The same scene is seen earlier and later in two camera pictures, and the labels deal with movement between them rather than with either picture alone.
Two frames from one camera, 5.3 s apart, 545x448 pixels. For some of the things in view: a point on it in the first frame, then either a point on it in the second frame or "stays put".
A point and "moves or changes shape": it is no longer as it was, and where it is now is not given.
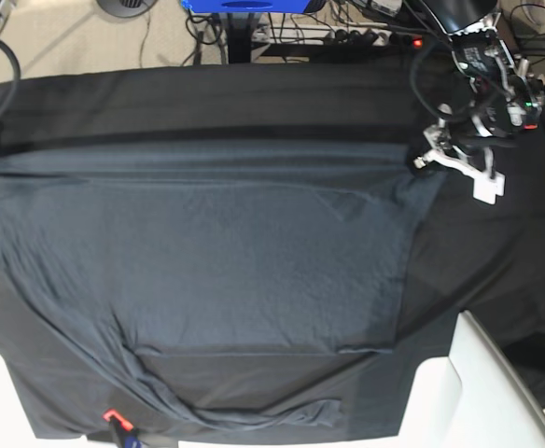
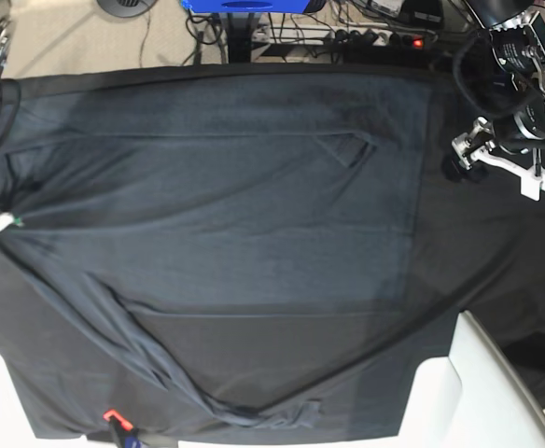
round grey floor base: x=128 y=8 stays put
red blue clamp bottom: x=124 y=427 stays put
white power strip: x=336 y=35 stays put
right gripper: x=500 y=119 → x=513 y=130
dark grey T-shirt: x=234 y=277 moves or changes shape
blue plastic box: x=245 y=7 stays put
